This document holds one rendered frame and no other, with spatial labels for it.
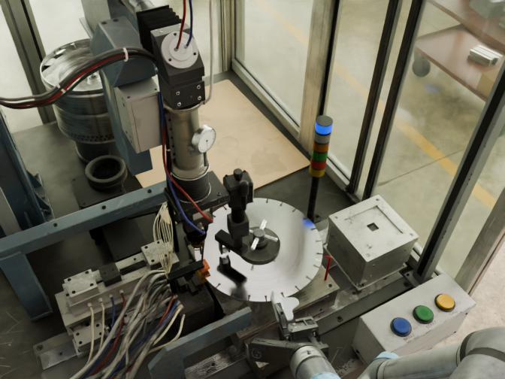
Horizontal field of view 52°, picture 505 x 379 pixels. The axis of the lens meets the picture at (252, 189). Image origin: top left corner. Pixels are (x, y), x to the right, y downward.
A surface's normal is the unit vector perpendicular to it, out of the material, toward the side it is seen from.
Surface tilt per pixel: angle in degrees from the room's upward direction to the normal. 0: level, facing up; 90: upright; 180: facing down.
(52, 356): 0
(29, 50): 90
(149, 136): 90
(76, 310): 90
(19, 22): 90
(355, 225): 0
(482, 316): 0
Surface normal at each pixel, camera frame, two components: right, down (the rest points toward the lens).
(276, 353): -0.34, 0.29
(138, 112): 0.48, 0.64
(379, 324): 0.02, -0.69
